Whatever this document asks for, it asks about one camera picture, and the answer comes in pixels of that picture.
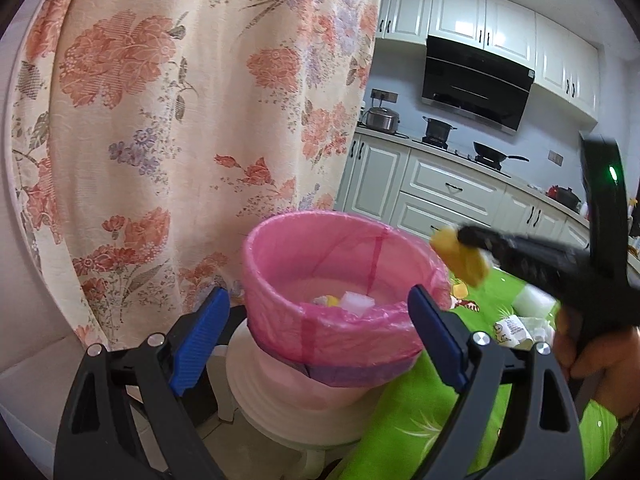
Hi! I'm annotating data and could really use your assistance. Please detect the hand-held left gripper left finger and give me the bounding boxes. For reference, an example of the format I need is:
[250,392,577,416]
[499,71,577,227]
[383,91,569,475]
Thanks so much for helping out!
[57,286,232,480]

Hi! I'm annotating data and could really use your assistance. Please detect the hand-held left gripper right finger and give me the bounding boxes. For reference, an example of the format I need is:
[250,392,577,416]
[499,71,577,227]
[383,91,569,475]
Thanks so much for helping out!
[407,284,587,480]

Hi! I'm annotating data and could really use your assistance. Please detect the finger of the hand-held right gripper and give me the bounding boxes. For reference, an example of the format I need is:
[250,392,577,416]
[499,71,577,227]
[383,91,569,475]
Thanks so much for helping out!
[457,224,592,267]
[492,249,592,307]

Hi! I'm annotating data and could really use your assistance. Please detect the white foam sheet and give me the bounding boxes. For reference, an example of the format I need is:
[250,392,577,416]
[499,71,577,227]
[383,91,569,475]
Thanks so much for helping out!
[512,284,559,319]

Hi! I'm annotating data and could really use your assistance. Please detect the white tissue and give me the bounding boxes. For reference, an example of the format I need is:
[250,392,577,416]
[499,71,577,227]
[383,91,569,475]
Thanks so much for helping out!
[530,317,556,346]

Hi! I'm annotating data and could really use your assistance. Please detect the white printed paper packet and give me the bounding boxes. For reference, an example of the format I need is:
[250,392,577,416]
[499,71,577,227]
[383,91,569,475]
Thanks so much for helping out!
[492,315,534,349]

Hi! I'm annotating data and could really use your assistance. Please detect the yellow sponge piece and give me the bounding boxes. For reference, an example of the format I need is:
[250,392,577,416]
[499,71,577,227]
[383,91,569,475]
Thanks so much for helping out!
[431,227,491,289]

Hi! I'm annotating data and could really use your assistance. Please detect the white foam block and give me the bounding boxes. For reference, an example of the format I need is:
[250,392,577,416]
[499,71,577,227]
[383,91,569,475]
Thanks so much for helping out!
[340,290,377,311]

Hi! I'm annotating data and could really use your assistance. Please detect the pale pink trash bin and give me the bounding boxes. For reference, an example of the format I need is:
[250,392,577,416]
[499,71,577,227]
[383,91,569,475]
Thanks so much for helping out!
[252,355,417,407]

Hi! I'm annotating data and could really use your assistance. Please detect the pink bin liner bag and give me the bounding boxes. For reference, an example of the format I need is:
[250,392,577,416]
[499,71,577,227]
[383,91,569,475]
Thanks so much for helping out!
[242,211,453,377]

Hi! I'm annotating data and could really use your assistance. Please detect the person's right hand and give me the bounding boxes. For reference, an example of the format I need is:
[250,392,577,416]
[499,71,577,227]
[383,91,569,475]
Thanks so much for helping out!
[552,305,640,422]

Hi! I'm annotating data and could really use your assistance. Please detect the black clay pot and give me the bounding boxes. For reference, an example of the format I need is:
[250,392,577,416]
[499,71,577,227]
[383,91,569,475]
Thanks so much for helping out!
[547,185,581,211]

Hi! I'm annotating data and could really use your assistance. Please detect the green printed tablecloth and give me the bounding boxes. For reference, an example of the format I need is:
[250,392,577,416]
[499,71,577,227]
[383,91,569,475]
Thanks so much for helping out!
[327,260,640,480]

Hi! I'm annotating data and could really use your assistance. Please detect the black frying pan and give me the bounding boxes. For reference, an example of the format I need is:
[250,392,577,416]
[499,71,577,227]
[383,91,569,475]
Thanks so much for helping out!
[472,141,530,166]

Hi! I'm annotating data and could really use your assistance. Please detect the white lower cabinets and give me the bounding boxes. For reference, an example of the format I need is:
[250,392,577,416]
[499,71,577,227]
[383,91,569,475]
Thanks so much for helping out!
[335,127,640,262]

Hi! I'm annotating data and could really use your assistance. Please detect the white cabinets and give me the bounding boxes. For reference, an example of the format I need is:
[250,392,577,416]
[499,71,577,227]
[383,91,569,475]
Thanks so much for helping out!
[335,127,640,262]
[375,0,601,122]

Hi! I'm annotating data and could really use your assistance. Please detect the white plastic stool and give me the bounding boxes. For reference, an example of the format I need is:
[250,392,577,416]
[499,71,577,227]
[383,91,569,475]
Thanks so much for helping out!
[207,317,382,480]

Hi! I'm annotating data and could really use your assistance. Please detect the black gas stove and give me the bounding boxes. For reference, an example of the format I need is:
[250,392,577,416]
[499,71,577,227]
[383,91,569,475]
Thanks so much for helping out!
[412,135,513,179]

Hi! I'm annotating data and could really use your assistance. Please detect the black cooking pot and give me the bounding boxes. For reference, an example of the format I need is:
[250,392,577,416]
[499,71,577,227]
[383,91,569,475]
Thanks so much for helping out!
[422,116,457,144]

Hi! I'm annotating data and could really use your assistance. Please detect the black range hood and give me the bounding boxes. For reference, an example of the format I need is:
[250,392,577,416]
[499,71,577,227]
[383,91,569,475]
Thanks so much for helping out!
[421,35,536,135]

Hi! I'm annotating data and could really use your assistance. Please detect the silver rice cooker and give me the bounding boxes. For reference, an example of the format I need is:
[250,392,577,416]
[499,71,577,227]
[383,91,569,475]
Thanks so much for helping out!
[365,106,401,134]

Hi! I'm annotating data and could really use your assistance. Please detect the white upper cabinets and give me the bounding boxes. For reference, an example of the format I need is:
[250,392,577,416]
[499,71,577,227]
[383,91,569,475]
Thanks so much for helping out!
[375,0,601,122]

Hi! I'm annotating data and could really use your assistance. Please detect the floral curtain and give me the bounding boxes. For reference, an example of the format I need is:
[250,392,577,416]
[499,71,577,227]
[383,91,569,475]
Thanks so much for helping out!
[10,0,389,357]

